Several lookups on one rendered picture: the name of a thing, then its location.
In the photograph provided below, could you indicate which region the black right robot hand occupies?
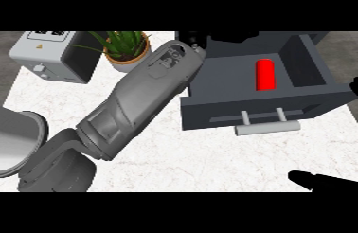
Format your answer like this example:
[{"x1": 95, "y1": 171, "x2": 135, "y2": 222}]
[{"x1": 286, "y1": 170, "x2": 358, "y2": 193}]

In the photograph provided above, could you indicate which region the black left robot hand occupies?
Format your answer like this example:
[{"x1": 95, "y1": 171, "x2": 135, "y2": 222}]
[{"x1": 174, "y1": 30, "x2": 260, "y2": 55}]

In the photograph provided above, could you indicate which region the dark grey open drawer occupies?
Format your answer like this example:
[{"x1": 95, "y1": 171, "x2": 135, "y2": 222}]
[{"x1": 184, "y1": 30, "x2": 358, "y2": 100}]

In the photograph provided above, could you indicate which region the red can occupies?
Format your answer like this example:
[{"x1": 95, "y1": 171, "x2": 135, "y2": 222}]
[{"x1": 254, "y1": 58, "x2": 277, "y2": 92}]

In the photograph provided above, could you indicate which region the dark grey drawer front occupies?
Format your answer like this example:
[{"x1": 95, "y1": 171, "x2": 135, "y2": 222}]
[{"x1": 178, "y1": 83, "x2": 358, "y2": 132}]

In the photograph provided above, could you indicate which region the green plant in orange pot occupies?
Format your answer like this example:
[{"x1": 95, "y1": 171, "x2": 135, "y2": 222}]
[{"x1": 67, "y1": 30, "x2": 153, "y2": 74}]

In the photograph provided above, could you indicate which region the pale grey toaster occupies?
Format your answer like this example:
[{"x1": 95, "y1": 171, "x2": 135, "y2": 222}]
[{"x1": 7, "y1": 30, "x2": 109, "y2": 85}]

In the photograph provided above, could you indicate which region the grey round container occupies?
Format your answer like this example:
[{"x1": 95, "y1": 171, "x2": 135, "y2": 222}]
[{"x1": 0, "y1": 106, "x2": 50, "y2": 179}]

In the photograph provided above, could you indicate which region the pale grey drawer handle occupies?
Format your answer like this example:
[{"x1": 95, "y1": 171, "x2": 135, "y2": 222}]
[{"x1": 233, "y1": 107, "x2": 301, "y2": 137}]

